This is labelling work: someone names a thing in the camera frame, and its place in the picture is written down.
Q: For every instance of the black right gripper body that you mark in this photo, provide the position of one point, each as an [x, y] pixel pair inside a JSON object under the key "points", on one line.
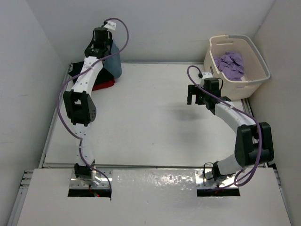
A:
{"points": [[196, 94]]}

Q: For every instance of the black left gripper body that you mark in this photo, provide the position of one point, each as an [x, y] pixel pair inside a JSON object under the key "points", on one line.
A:
{"points": [[109, 44]]}

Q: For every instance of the teal t shirt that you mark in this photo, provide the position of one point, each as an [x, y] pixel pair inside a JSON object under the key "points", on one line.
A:
{"points": [[112, 65]]}

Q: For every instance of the lavender t shirt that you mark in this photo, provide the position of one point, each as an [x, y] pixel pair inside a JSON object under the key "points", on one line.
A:
{"points": [[231, 64]]}

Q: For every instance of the red t shirt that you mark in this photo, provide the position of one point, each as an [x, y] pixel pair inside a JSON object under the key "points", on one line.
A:
{"points": [[103, 85]]}

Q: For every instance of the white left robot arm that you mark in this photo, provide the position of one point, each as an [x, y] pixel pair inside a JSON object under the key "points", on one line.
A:
{"points": [[79, 105]]}

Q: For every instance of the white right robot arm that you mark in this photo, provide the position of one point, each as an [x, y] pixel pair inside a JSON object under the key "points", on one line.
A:
{"points": [[253, 144]]}

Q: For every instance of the cream plastic laundry basket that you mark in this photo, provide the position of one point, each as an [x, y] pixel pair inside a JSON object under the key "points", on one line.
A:
{"points": [[255, 69]]}

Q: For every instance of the white front cover panel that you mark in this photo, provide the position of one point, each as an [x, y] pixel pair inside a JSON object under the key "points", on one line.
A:
{"points": [[146, 197]]}

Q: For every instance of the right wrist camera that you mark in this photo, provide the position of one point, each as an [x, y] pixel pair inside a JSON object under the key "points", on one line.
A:
{"points": [[202, 76]]}

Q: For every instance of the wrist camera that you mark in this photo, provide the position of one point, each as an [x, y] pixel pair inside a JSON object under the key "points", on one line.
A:
{"points": [[110, 25], [202, 76]]}

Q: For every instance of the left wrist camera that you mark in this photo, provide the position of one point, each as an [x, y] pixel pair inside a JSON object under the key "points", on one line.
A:
{"points": [[110, 25]]}

